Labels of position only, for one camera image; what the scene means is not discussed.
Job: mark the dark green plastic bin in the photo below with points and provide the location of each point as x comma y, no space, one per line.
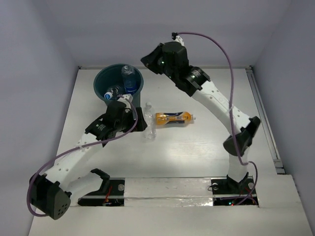
112,76

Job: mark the upright-lying clear ribbed bottle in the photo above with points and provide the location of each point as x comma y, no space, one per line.
150,119

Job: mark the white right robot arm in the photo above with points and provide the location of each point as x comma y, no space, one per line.
242,128

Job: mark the clear bottle blue-white cap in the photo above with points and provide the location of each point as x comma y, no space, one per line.
114,92

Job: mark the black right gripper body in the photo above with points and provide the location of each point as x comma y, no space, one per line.
162,65

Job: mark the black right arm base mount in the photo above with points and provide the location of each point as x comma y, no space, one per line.
227,192

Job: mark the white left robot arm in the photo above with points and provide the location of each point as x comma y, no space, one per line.
63,180

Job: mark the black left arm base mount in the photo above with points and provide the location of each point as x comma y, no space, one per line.
110,193

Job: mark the orange label drink bottle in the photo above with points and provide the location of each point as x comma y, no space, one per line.
163,119

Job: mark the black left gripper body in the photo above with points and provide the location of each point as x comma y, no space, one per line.
140,119

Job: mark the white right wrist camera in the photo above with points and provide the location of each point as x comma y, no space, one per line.
177,38

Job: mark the blue label water bottle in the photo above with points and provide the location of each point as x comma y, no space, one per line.
129,80

